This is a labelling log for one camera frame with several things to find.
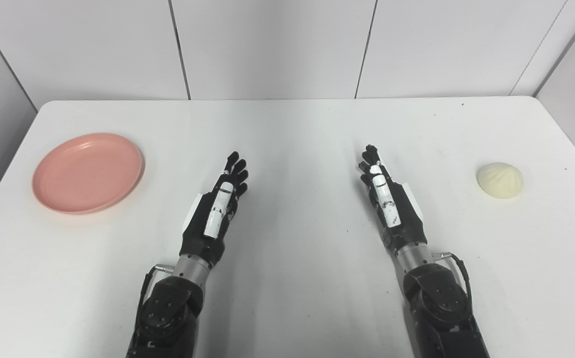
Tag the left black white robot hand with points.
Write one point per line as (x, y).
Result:
(203, 231)

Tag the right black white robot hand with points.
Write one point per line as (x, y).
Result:
(396, 214)

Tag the white steamed bun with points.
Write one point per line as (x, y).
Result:
(500, 180)

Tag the pink round plate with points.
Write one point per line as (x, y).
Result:
(88, 172)

